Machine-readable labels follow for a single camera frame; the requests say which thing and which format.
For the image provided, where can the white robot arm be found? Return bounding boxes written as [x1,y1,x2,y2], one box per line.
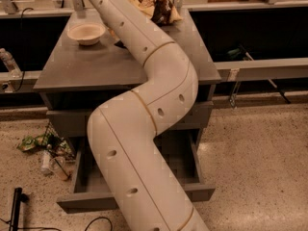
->
[87,0,209,231]

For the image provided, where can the grey drawer cabinet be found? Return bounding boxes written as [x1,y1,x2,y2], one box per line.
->
[33,7,222,139]

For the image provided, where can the closed grey upper drawer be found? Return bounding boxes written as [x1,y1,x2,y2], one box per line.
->
[47,101,214,138]

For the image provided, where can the open grey lower drawer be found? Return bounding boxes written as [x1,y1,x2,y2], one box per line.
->
[57,129,216,214]

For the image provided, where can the crumpled brown chip bag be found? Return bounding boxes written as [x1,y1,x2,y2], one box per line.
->
[128,0,183,26]

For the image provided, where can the white paper bowl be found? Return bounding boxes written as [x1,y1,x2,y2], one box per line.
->
[67,23,106,46]

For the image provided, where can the clear plastic cup on floor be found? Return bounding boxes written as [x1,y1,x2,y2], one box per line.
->
[49,156,69,181]

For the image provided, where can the small bottle on floor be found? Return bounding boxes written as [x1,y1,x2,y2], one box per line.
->
[40,145,52,175]

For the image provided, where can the green snack bag on floor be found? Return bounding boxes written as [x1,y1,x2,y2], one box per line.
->
[17,135,49,152]

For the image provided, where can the clear plastic water bottle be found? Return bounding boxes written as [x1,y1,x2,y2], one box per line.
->
[0,48,22,78]

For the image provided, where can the black stand on floor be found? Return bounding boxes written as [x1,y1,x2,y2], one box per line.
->
[9,187,29,231]

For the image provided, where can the black cable on floor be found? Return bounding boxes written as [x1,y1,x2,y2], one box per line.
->
[0,217,114,231]

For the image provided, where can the grey metal rail right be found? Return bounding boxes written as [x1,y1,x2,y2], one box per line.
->
[215,58,308,82]

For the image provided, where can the grey metal rail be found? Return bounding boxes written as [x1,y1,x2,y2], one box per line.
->
[215,58,308,82]
[0,71,40,94]

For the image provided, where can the grey metal rail left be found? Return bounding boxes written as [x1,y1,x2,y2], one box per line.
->
[0,71,40,94]

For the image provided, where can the black cable at left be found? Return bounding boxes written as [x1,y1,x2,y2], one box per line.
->
[13,7,35,93]

